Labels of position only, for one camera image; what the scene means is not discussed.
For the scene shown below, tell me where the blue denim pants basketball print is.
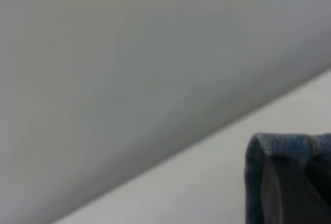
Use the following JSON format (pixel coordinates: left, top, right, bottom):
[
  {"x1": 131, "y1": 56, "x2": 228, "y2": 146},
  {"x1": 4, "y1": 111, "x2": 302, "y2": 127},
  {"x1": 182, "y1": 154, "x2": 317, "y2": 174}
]
[{"x1": 244, "y1": 132, "x2": 331, "y2": 224}]

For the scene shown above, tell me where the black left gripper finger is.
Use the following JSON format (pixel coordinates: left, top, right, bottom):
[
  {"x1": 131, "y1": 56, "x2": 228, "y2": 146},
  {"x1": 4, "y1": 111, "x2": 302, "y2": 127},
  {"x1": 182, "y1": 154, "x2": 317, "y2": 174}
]
[{"x1": 260, "y1": 154, "x2": 331, "y2": 224}]

